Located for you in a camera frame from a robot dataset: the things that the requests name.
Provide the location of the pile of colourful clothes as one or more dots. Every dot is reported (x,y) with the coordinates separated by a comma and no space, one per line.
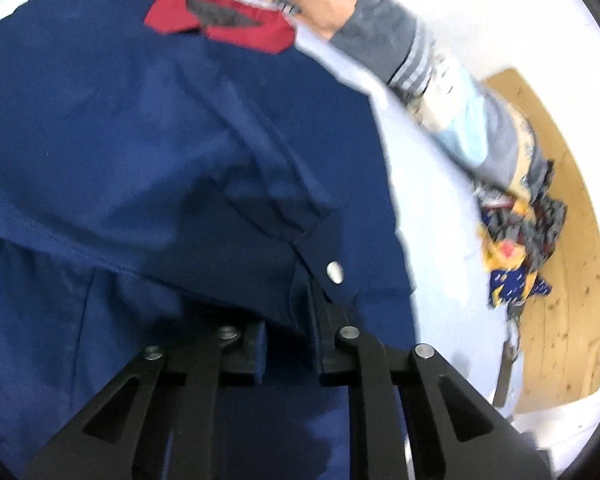
(525,240)

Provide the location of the patchwork quilt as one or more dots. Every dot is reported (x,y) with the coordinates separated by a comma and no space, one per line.
(375,35)

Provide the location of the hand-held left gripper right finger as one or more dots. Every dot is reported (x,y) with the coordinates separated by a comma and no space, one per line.
(330,345)

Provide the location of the navy jacket with red collar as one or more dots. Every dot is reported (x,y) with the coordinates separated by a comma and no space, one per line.
(155,160)

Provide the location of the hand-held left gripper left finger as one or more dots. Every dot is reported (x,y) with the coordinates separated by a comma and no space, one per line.
(242,355)

